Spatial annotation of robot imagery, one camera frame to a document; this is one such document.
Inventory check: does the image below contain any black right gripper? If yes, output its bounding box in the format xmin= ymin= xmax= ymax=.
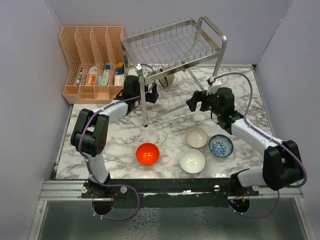
xmin=187 ymin=87 xmax=223 ymax=117

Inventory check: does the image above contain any dark patterned cream-inside bowl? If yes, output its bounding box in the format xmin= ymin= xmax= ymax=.
xmin=158 ymin=74 xmax=175 ymax=89

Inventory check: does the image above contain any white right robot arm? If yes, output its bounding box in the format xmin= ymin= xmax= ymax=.
xmin=186 ymin=87 xmax=304 ymax=196

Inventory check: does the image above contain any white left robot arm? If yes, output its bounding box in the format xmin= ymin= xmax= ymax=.
xmin=70 ymin=75 xmax=159 ymax=198

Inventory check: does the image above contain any cream bottle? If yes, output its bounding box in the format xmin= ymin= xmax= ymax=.
xmin=114 ymin=71 xmax=125 ymax=86

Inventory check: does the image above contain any white blue tube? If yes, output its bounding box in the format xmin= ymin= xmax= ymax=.
xmin=101 ymin=64 xmax=111 ymax=86

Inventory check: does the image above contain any beige speckled bowl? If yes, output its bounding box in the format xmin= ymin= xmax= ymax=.
xmin=185 ymin=127 xmax=208 ymax=149

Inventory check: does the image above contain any orange white packet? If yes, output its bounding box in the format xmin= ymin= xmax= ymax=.
xmin=86 ymin=65 xmax=98 ymax=86

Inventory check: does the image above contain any peach plastic file organizer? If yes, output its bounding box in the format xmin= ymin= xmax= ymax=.
xmin=59 ymin=26 xmax=125 ymax=104

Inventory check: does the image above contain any blue and white bowl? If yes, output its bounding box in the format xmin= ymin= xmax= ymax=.
xmin=208 ymin=134 xmax=234 ymax=158

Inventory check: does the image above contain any small green white tube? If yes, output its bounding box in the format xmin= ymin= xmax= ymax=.
xmin=75 ymin=71 xmax=83 ymax=86

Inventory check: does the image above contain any red bowl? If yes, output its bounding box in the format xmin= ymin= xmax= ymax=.
xmin=135 ymin=142 xmax=160 ymax=166

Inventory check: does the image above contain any steel wire dish rack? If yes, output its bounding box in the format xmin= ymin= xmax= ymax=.
xmin=121 ymin=16 xmax=227 ymax=127

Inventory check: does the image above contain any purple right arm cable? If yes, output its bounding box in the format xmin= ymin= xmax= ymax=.
xmin=210 ymin=72 xmax=308 ymax=218

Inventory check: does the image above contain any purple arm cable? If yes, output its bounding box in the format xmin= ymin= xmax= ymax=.
xmin=210 ymin=72 xmax=308 ymax=218
xmin=77 ymin=62 xmax=156 ymax=222

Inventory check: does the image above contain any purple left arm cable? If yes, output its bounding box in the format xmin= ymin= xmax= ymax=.
xmin=77 ymin=62 xmax=156 ymax=222

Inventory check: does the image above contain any black aluminium frame rail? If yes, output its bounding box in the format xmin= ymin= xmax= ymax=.
xmin=40 ymin=172 xmax=303 ymax=210

